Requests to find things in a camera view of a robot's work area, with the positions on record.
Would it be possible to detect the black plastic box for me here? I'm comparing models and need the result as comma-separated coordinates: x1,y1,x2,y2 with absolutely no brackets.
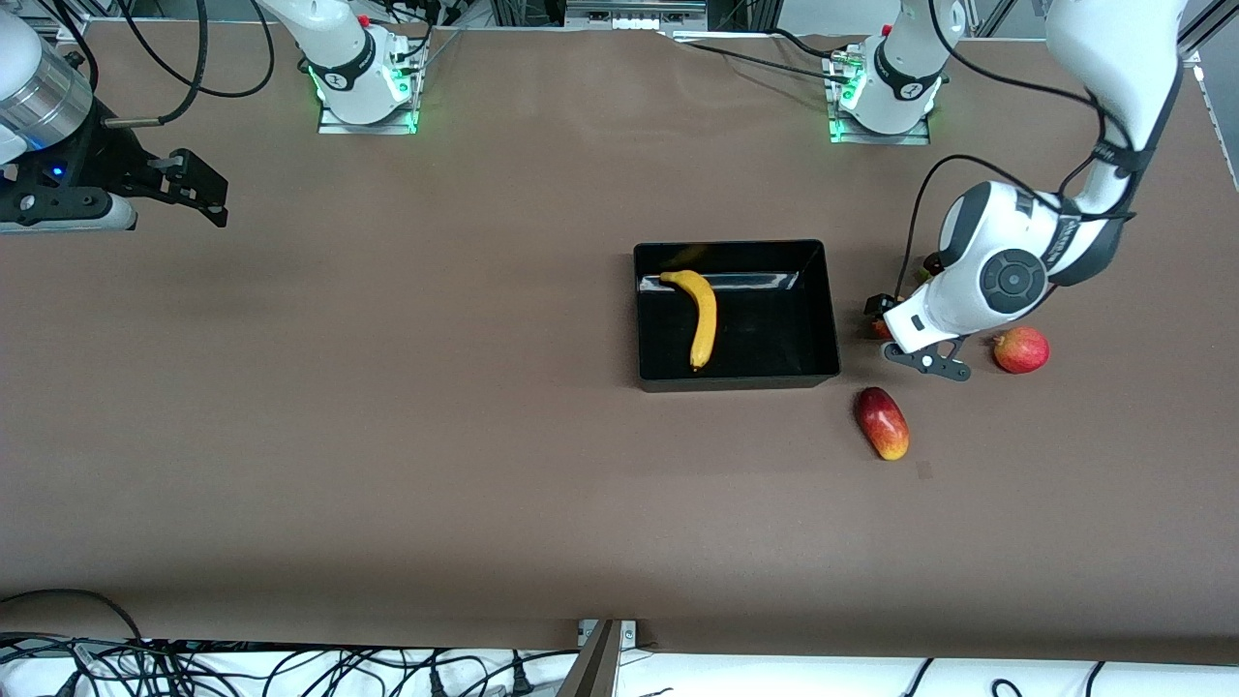
633,239,842,394

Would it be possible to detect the yellow banana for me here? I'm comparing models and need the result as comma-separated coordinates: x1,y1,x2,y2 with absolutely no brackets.
659,270,719,372

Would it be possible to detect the red apple right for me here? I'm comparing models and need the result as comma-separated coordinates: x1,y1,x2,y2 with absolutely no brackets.
991,326,1051,375

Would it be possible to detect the red orange mango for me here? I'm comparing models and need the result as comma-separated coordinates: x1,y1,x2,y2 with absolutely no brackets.
854,386,911,462

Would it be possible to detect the aluminium equipment rack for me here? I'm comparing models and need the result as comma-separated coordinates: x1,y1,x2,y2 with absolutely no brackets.
489,0,775,32

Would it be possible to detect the dark metal pole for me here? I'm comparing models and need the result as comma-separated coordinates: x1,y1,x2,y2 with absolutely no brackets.
557,620,622,697

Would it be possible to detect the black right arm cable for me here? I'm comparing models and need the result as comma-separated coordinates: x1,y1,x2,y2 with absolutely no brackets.
44,0,296,129

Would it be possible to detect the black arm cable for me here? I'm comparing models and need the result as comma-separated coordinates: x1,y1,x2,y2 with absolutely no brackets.
895,0,1114,301
44,0,296,129

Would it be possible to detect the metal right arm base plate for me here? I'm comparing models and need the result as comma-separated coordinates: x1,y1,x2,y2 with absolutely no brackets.
317,53,419,135

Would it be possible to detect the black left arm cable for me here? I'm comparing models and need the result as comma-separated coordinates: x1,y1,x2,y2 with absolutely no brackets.
895,0,1114,301

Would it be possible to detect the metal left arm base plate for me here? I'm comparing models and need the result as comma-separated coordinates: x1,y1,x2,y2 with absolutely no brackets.
828,53,932,146

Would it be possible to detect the thin black table cable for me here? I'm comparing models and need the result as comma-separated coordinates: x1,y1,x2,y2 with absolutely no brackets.
770,27,853,59
678,39,853,80

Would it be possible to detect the black looped cable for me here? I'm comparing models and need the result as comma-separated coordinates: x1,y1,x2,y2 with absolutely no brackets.
0,589,146,645

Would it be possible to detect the black cable with plug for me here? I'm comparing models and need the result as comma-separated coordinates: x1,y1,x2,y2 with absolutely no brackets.
484,651,538,697
416,651,456,697

